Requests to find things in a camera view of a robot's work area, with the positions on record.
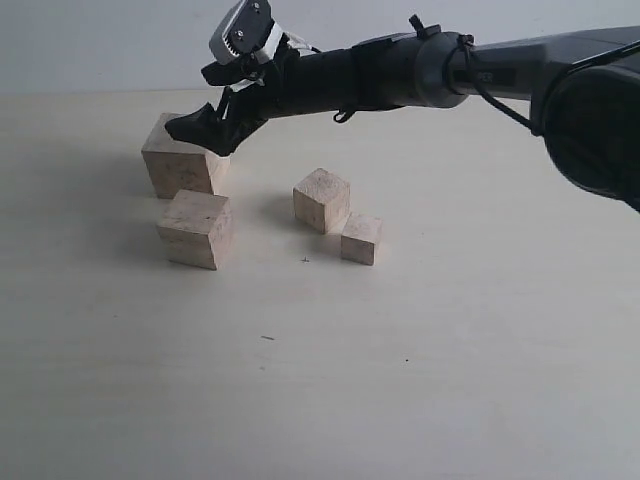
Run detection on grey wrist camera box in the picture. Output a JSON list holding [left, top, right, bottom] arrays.
[[209, 0, 283, 65]]

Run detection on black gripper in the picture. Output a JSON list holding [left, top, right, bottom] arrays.
[[165, 33, 424, 157]]

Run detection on third largest wooden cube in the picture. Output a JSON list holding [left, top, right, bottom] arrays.
[[293, 168, 351, 234]]

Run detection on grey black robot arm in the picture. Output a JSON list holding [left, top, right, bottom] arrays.
[[165, 26, 639, 208]]

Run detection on second largest wooden cube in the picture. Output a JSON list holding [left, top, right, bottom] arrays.
[[157, 189, 234, 271]]

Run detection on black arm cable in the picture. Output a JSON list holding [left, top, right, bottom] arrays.
[[407, 14, 640, 137]]

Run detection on smallest wooden cube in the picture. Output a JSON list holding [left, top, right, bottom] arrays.
[[340, 212, 383, 266]]

